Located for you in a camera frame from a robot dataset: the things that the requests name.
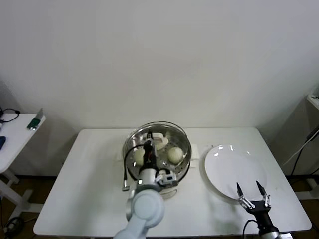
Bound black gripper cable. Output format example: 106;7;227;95
121;143;148;192
242;219;260;239

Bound white shelf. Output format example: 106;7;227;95
306;94;319;110

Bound white round plate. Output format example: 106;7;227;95
203;145;268;205

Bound black wall cable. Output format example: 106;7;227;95
291;141;310;176

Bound black cable on side table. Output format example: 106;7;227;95
0;107;20;124

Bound white furniture foot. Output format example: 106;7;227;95
306;178;319;193

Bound white side table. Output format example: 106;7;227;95
0;113;47;215

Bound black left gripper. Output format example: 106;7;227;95
141;129;158;171

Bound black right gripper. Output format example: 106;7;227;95
235;180;275;233

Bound white steamed baozi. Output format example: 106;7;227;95
134;150;145;167
167;146;184;164

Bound black floor cables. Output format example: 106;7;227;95
4;216;24;234

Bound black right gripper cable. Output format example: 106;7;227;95
242;219;260;239

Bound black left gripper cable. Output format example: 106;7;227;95
121;143;148;192

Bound glass lid cream handle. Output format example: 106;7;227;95
126;120;193;176

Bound stainless steel steamer basket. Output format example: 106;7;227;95
116;121;200;186

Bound white electric cooker base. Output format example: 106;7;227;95
128;171;191;200

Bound white wall cable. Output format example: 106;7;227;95
282;126;319;167

